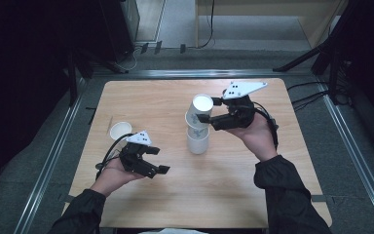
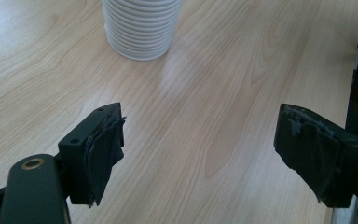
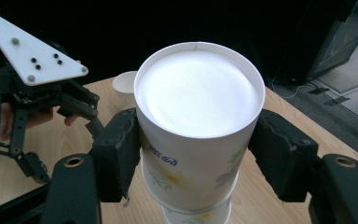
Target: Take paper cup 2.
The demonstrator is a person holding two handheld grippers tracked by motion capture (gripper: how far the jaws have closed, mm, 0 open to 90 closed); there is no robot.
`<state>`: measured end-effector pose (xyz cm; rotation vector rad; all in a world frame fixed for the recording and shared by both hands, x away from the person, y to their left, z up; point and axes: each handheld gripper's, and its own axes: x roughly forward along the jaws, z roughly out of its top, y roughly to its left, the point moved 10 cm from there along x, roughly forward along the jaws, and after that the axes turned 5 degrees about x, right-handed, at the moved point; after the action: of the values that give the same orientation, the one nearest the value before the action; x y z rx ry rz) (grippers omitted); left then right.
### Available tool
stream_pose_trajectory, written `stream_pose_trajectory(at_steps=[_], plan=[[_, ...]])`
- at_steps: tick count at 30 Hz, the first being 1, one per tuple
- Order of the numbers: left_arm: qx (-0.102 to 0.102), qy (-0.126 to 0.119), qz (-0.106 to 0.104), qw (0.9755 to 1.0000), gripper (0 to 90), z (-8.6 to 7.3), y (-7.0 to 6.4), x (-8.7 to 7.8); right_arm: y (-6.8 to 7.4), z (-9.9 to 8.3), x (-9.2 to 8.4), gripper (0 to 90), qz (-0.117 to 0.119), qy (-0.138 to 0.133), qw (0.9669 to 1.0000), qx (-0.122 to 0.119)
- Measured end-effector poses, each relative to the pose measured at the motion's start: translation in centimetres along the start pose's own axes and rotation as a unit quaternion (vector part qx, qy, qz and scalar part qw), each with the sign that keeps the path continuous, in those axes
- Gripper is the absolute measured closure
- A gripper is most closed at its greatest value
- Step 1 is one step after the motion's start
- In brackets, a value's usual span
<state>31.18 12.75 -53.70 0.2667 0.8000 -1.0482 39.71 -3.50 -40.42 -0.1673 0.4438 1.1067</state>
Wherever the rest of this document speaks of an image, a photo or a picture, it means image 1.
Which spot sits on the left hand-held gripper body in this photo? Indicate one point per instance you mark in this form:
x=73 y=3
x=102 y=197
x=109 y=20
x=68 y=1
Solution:
x=136 y=161

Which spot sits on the dark round table grommet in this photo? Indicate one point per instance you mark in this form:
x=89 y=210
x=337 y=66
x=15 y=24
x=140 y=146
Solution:
x=224 y=92

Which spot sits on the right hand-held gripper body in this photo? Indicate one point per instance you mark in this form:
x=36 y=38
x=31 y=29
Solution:
x=237 y=113

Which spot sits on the person's left hand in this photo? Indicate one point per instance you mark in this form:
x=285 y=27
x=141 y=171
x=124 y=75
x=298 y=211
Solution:
x=110 y=178

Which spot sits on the black computer case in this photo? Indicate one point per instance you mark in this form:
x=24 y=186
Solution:
x=117 y=29

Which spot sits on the black tripod stand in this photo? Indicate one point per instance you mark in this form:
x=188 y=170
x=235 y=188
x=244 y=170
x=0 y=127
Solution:
x=334 y=48

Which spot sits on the grey table bracket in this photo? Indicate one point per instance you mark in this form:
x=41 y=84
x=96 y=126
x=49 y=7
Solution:
x=69 y=199
x=321 y=198

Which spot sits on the metal floor rail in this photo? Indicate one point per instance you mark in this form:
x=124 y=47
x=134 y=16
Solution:
x=357 y=156
x=201 y=73
x=48 y=169

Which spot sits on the person's right hand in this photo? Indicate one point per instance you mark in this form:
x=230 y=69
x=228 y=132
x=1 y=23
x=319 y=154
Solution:
x=259 y=136

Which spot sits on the light wooden cabinet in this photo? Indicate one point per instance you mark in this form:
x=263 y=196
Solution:
x=311 y=19

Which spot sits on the black metal stand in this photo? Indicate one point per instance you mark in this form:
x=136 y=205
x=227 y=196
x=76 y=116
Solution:
x=73 y=78

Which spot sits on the person's white garment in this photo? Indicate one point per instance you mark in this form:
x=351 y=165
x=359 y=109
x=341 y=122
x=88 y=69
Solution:
x=172 y=231

